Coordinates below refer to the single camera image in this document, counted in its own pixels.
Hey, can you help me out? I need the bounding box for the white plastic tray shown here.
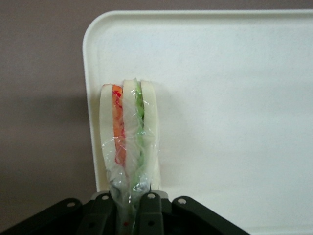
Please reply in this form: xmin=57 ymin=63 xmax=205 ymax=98
xmin=82 ymin=9 xmax=313 ymax=235

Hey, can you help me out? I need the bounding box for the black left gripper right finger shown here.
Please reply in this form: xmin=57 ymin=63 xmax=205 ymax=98
xmin=133 ymin=191 xmax=253 ymax=235

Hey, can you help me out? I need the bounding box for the plastic-wrapped sandwich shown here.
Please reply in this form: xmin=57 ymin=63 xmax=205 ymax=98
xmin=99 ymin=77 xmax=162 ymax=235

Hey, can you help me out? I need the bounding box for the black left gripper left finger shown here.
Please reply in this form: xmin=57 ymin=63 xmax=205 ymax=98
xmin=0 ymin=192 xmax=121 ymax=235

